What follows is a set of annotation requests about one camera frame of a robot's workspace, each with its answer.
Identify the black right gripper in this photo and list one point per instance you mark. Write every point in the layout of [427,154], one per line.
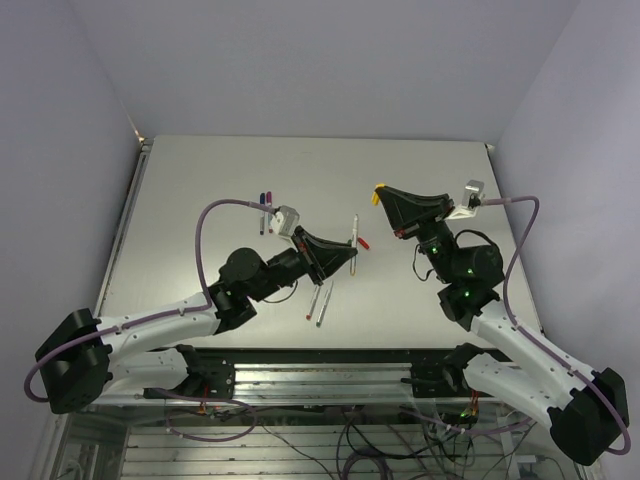
[411,214]

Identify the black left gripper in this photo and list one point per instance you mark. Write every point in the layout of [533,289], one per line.
[324,259]

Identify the yellow pen cap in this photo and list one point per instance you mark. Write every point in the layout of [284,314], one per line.
[375,199]

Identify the white pen yellow end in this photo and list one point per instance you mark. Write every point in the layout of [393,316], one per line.
[354,245]

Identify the red pen cap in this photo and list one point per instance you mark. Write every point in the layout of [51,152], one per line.
[363,243]

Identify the white pen red end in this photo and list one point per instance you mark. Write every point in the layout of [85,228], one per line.
[313,302]

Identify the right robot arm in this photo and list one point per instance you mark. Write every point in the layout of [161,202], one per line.
[584,410]

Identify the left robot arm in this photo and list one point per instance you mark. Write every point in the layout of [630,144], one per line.
[87,356]

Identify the white pen green end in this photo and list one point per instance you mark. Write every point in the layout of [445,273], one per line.
[324,306]

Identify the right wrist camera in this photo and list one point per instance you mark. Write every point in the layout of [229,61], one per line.
[472,199]

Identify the aluminium frame rail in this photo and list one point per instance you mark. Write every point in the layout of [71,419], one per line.
[255,384]

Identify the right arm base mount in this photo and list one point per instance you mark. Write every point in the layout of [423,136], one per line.
[442,377]

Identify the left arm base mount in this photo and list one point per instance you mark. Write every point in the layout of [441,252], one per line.
[210,372]

